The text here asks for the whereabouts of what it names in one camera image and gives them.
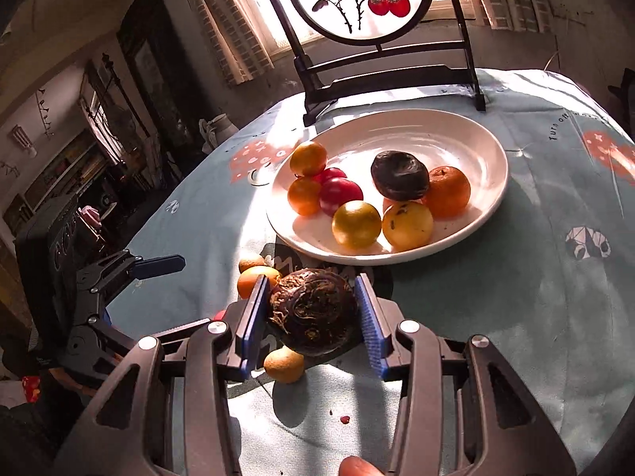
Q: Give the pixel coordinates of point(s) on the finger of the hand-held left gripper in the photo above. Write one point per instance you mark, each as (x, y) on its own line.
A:
(94, 347)
(158, 265)

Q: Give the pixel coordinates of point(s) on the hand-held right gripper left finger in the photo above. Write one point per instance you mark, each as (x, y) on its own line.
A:
(253, 317)

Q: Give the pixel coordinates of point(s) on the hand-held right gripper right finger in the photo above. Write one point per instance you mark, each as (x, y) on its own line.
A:
(372, 327)

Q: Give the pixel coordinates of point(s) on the brown wrinkled fruit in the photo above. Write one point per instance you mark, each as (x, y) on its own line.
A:
(312, 312)

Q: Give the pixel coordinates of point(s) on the yellow orange citrus fruit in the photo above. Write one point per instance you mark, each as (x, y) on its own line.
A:
(250, 283)
(356, 224)

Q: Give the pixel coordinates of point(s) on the yellow fruit with calyx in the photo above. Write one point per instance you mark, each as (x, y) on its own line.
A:
(408, 224)

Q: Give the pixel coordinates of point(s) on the small orange citrus fruit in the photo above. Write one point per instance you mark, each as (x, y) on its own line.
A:
(304, 196)

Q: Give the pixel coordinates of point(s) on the red apple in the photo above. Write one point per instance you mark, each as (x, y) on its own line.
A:
(341, 197)

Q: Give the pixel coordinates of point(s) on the large tangerine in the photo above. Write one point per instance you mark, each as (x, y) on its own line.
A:
(446, 192)

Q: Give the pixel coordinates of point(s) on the dark purple passion fruit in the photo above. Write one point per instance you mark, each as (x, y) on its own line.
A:
(400, 175)

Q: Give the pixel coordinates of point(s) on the small red tomato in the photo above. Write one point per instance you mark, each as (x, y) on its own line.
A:
(330, 174)

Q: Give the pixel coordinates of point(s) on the white oval plate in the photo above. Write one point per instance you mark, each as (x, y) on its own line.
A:
(446, 139)

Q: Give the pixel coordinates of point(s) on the person's right hand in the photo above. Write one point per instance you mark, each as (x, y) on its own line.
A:
(359, 467)

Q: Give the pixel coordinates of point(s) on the small yellow kumquat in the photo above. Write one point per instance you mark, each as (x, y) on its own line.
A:
(284, 364)

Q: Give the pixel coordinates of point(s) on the wooden bookshelf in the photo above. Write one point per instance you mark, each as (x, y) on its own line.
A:
(59, 173)

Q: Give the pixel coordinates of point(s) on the white jug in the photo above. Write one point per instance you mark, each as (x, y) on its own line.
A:
(218, 131)

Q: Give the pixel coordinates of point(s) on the dark wooden cabinet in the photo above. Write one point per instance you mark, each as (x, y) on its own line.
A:
(154, 69)

